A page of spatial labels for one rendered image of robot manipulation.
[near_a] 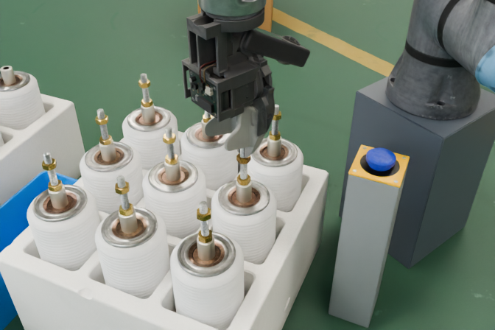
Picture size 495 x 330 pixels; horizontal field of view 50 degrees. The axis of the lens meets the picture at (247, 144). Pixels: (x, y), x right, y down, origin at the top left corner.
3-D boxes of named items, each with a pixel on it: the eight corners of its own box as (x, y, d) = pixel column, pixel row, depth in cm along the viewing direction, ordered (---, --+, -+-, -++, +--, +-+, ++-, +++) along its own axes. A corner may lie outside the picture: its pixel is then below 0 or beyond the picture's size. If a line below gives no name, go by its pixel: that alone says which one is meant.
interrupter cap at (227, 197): (245, 225, 74) (245, 222, 73) (207, 200, 78) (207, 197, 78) (280, 197, 78) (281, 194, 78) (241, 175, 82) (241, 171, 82)
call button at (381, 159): (368, 155, 76) (370, 144, 75) (396, 162, 75) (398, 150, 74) (361, 171, 74) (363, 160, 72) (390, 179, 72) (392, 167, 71)
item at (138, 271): (109, 294, 86) (89, 212, 75) (167, 278, 89) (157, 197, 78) (118, 344, 79) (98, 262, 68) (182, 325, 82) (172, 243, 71)
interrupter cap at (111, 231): (98, 217, 75) (97, 213, 75) (151, 204, 77) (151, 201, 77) (105, 255, 69) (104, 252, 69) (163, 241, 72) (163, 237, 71)
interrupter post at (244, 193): (244, 207, 77) (244, 189, 75) (232, 199, 78) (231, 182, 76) (255, 198, 78) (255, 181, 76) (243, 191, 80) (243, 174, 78)
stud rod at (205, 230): (202, 244, 69) (199, 200, 64) (210, 243, 69) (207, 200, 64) (202, 250, 68) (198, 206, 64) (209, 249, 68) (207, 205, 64)
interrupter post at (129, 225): (119, 225, 74) (116, 208, 72) (137, 221, 75) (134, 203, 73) (122, 237, 72) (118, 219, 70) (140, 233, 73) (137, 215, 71)
